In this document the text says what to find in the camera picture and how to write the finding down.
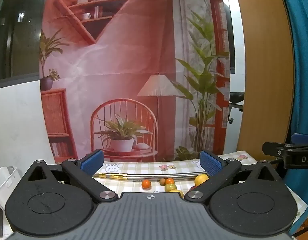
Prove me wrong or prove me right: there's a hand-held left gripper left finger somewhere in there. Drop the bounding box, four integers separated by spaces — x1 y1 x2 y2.
20 149 119 204

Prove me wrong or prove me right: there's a white plastic basket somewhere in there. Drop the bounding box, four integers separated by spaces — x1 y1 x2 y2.
0 166 21 207

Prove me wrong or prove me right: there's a wooden panel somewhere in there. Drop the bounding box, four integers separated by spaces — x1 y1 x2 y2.
234 0 295 165

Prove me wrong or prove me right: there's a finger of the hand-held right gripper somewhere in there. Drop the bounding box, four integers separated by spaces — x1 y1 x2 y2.
262 142 308 155
291 133 308 145

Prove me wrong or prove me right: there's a long metal rod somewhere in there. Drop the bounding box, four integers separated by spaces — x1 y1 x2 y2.
94 171 209 181

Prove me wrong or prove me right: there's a dark glass window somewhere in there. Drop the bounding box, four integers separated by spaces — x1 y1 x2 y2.
0 0 48 80

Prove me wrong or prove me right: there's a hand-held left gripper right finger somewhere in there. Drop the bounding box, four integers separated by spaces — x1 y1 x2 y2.
184 150 284 205

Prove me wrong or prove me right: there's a black chair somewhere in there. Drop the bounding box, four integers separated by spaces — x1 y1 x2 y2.
228 92 245 125

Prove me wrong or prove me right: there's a blue curtain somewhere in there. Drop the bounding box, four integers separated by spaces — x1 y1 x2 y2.
277 0 308 240

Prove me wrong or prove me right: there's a printed room scene backdrop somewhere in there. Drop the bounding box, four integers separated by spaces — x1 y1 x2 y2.
39 0 231 163

